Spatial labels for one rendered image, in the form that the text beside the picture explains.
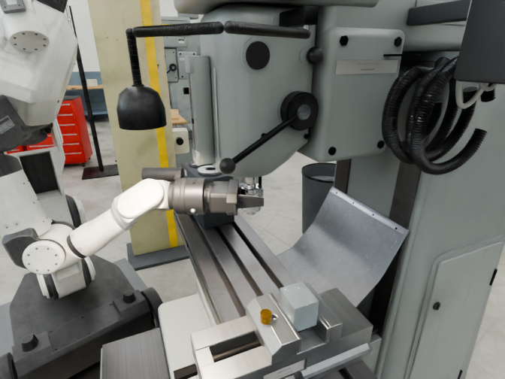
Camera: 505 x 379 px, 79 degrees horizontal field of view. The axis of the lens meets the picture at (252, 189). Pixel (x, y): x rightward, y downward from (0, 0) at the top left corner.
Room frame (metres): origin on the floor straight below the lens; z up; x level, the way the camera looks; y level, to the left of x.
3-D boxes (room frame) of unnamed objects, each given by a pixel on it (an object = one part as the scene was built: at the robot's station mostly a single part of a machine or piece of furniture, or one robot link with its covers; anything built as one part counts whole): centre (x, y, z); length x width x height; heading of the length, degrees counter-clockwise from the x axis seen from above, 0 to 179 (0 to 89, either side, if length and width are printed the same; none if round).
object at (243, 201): (0.64, 0.00, 1.24); 0.06 x 0.02 x 0.03; 90
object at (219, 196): (0.67, 0.09, 1.24); 0.13 x 0.12 x 0.10; 0
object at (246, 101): (0.67, 0.00, 1.47); 0.21 x 0.19 x 0.32; 23
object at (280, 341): (0.44, -0.04, 1.08); 0.12 x 0.06 x 0.04; 22
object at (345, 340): (0.45, -0.06, 1.04); 0.35 x 0.15 x 0.11; 112
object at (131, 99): (0.49, 0.17, 1.48); 0.07 x 0.07 x 0.06
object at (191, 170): (1.07, 0.17, 1.09); 0.22 x 0.12 x 0.20; 30
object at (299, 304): (0.46, -0.09, 1.10); 0.06 x 0.05 x 0.06; 22
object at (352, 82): (0.75, -0.18, 1.47); 0.24 x 0.19 x 0.26; 23
